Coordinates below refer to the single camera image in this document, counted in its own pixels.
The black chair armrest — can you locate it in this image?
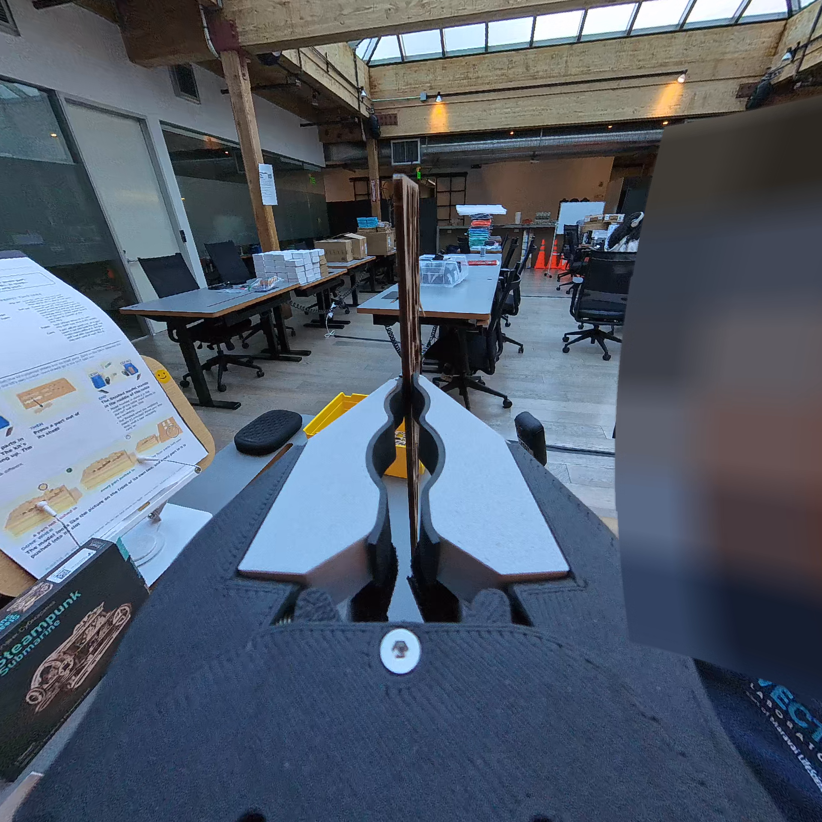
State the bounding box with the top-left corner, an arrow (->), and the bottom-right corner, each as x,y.
234,410 -> 303,457
514,411 -> 548,467

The printed instruction sheet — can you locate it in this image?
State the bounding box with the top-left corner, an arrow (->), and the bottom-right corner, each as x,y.
0,257 -> 209,579

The wooden support post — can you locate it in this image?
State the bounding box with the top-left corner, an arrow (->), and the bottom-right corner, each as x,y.
220,50 -> 281,253

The wooden clipboard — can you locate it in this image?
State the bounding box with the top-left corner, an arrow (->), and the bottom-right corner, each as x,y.
0,355 -> 217,598

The person's dark sweatshirt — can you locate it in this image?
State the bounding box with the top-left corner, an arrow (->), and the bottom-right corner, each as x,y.
697,658 -> 822,822

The dark model kit box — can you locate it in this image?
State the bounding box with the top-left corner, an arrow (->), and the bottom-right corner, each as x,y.
0,538 -> 150,783

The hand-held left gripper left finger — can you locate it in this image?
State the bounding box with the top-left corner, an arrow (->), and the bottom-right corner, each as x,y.
238,378 -> 408,606

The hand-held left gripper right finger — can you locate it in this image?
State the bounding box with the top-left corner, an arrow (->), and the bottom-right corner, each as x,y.
413,375 -> 571,606

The grey desk with black legs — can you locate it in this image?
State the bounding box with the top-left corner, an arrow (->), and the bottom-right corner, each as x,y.
120,266 -> 351,412
356,260 -> 503,386

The black office chair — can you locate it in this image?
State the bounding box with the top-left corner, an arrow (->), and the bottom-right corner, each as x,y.
424,266 -> 525,412
204,241 -> 298,341
138,252 -> 265,393
562,256 -> 635,362

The white office door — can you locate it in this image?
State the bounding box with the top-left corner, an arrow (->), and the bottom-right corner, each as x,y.
63,98 -> 188,316

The stack of white boxes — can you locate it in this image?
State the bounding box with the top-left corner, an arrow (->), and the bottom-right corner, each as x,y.
252,249 -> 329,287

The yellow plastic bin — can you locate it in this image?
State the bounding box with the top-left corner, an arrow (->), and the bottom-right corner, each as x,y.
303,393 -> 428,480

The punched wooden model sheet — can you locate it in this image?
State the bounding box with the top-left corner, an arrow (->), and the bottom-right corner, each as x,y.
393,173 -> 426,579

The grey ventilation duct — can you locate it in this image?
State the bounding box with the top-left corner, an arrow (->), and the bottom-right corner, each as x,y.
420,127 -> 664,159

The clear plastic container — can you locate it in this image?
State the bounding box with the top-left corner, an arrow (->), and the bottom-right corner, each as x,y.
419,253 -> 470,287

